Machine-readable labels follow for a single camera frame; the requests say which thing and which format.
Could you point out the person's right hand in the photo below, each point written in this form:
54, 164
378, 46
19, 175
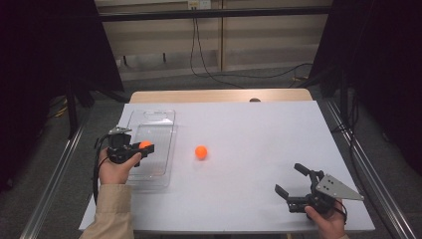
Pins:
328, 225

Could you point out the white board sheet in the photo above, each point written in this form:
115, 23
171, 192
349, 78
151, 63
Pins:
258, 149

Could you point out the metal floor rail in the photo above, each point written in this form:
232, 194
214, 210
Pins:
49, 189
375, 176

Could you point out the black horizontal bar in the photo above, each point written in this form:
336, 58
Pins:
212, 14

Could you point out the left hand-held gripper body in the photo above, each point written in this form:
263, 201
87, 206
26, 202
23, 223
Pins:
119, 149

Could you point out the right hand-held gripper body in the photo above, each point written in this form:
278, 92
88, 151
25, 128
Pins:
331, 191

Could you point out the orange ball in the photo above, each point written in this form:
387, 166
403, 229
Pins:
145, 144
201, 152

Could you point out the clear plastic tray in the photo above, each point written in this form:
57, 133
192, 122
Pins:
159, 132

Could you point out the person's left hand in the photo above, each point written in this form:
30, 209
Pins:
114, 172

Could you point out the white wall outlet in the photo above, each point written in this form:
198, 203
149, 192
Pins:
199, 4

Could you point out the dark curtain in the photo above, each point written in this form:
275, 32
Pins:
43, 66
381, 66

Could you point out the black stand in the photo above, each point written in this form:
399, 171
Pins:
71, 113

